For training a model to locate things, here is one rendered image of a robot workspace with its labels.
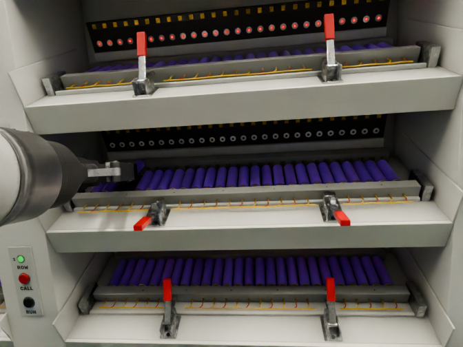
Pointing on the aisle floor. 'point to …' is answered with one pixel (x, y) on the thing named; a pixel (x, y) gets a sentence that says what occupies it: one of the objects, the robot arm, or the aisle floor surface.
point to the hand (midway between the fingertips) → (119, 173)
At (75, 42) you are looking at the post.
